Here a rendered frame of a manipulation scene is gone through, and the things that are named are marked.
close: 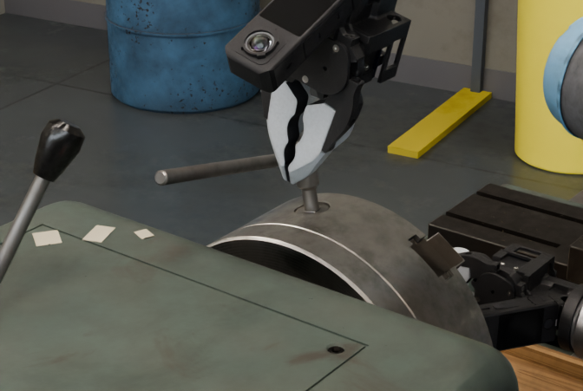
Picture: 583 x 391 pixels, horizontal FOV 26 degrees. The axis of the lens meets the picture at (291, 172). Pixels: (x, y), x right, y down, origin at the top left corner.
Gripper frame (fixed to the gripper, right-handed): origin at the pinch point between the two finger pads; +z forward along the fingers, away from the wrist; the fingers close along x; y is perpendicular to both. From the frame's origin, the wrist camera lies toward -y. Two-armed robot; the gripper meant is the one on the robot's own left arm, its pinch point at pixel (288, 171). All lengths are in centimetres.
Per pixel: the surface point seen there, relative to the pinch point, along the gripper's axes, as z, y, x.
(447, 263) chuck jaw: 11.3, 16.3, -9.5
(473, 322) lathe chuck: 14.1, 14.3, -14.5
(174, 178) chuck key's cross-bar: -1.0, -9.9, 3.9
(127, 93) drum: 194, 262, 234
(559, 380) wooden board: 42, 50, -15
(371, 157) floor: 172, 277, 130
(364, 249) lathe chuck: 9.3, 8.9, -4.5
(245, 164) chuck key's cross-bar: 2.1, 0.7, 4.6
